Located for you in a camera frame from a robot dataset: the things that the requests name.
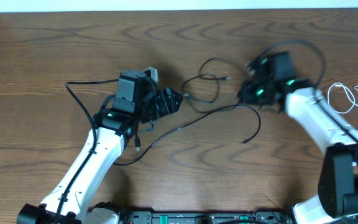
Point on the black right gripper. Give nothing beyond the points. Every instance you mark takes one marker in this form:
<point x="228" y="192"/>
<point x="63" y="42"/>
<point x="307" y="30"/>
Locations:
<point x="243" y="93"/>

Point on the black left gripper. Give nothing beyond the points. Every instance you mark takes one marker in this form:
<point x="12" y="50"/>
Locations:
<point x="168" y="103"/>

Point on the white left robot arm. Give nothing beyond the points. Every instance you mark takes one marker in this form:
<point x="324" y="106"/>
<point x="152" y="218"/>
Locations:
<point x="137" y="100"/>

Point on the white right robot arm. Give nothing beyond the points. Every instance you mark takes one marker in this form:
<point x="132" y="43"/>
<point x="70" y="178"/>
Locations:
<point x="337" y="197"/>

